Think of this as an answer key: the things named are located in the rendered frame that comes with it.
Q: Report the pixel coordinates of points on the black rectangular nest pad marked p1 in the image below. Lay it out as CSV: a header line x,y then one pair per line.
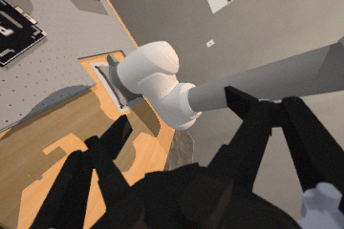
x,y
17,33

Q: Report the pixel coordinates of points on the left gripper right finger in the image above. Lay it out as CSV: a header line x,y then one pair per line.
x,y
317,157

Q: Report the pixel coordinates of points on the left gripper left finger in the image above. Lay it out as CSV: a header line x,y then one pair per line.
x,y
65,205

